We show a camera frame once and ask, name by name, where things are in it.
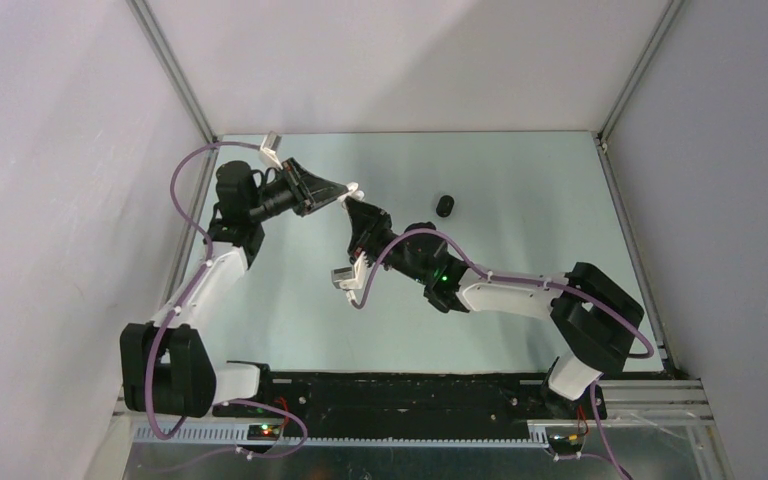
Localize aluminium front rail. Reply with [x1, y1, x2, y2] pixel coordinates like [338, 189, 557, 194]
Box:
[112, 377, 717, 452]

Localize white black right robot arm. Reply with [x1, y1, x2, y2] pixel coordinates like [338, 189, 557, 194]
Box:
[332, 196, 655, 418]

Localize right controller board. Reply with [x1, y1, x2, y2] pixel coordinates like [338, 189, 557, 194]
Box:
[548, 434, 587, 450]

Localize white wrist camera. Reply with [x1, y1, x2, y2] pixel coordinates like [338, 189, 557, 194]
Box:
[331, 253, 370, 305]
[258, 131, 283, 170]

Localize aluminium frame post left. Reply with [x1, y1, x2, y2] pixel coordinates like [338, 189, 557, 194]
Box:
[126, 0, 217, 143]

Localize left controller board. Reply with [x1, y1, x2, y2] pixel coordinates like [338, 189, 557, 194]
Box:
[247, 424, 282, 441]

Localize aluminium frame post right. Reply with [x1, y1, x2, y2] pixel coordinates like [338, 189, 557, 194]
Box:
[594, 0, 687, 155]

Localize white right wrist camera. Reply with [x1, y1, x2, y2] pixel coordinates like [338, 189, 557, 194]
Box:
[331, 253, 370, 305]

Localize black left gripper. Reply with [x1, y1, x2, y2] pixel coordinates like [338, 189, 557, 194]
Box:
[247, 158, 348, 222]

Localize black cylindrical cap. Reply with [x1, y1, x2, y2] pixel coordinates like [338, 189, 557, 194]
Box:
[435, 194, 456, 218]

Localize aluminium frame post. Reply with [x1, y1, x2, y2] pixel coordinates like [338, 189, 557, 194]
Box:
[126, 0, 217, 143]
[594, 0, 687, 155]

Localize white earbud charging case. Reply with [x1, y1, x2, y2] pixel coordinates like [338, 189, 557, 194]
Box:
[338, 182, 365, 204]

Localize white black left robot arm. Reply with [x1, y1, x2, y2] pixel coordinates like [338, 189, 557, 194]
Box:
[120, 158, 359, 418]

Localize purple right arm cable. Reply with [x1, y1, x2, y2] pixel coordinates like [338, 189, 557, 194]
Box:
[349, 228, 656, 478]

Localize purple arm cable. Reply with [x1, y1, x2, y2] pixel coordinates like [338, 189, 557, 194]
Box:
[144, 140, 310, 460]
[349, 228, 656, 478]

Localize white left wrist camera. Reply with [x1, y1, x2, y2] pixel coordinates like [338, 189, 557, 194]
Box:
[258, 131, 283, 170]

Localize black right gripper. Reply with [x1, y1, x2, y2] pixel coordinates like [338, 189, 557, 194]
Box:
[346, 196, 429, 285]

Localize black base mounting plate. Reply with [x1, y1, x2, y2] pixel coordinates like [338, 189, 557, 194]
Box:
[212, 371, 607, 442]

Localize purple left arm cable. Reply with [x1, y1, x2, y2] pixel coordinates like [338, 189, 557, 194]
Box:
[144, 140, 310, 460]

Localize controller board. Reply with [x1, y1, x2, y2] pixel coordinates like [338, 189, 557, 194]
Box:
[548, 434, 587, 450]
[247, 424, 282, 441]

